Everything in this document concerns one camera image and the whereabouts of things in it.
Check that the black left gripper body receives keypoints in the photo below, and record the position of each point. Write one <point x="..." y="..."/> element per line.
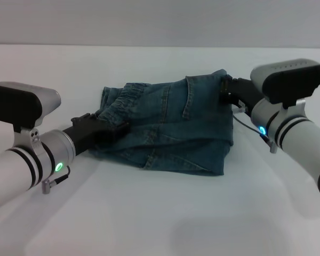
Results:
<point x="88" y="134"/>

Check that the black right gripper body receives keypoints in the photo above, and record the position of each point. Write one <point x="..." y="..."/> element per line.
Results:
<point x="245" y="92"/>

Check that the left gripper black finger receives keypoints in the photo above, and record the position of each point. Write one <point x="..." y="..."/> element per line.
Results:
<point x="120" y="130"/>
<point x="85" y="118"/>

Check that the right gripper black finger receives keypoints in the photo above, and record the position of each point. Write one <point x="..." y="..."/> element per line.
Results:
<point x="225" y="86"/>

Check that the blue denim shorts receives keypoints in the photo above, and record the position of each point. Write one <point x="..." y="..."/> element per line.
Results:
<point x="170" y="125"/>

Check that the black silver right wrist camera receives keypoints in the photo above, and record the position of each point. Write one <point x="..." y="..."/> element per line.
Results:
<point x="285" y="77"/>

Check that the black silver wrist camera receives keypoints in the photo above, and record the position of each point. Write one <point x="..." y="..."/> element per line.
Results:
<point x="285" y="77"/>
<point x="18" y="104"/>

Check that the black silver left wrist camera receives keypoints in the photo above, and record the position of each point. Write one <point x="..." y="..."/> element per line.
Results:
<point x="18" y="104"/>

